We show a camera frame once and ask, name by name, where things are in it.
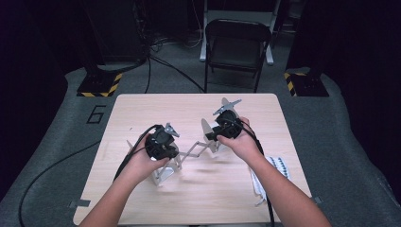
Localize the right hand-held gripper cable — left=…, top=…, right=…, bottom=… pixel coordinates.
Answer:
left=233, top=117, right=276, bottom=227

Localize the grey expandable metal rack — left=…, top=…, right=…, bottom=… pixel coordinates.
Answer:
left=126, top=96, right=240, bottom=187

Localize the thin black floor cable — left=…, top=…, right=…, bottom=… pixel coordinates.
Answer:
left=150, top=56, right=206, bottom=93
left=144, top=56, right=152, bottom=95

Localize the black folding chair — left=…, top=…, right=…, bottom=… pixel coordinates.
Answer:
left=203, top=18, right=272, bottom=94

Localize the white patterned dish cloth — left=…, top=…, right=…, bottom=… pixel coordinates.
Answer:
left=250, top=155, right=290, bottom=207

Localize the hand-held gripper cable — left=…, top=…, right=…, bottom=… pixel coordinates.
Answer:
left=233, top=117, right=276, bottom=227
left=113, top=124, right=162, bottom=183

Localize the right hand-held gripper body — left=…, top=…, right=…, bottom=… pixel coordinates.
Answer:
left=205, top=98, right=244, bottom=142

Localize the person's right hand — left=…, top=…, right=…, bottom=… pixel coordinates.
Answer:
left=217, top=116, right=265, bottom=164

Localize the floor cable bundle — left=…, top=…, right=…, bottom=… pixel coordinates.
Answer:
left=149, top=27, right=202, bottom=53

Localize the left hand-held gripper cable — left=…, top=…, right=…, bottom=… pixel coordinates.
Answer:
left=113, top=124, right=162, bottom=183

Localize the black yellow striped stand base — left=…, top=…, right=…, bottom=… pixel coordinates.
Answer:
left=283, top=66, right=330, bottom=97
left=76, top=64, right=123, bottom=98

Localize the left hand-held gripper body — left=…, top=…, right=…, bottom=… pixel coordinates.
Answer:
left=145, top=122, right=181, bottom=161

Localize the black equipment cabinet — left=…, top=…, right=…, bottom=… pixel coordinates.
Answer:
left=79, top=0, right=149, bottom=64

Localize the long black floor cable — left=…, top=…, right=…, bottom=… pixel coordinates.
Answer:
left=18, top=140, right=102, bottom=227

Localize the person's left hand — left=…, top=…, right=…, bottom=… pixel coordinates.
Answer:
left=124, top=133, right=171, bottom=184

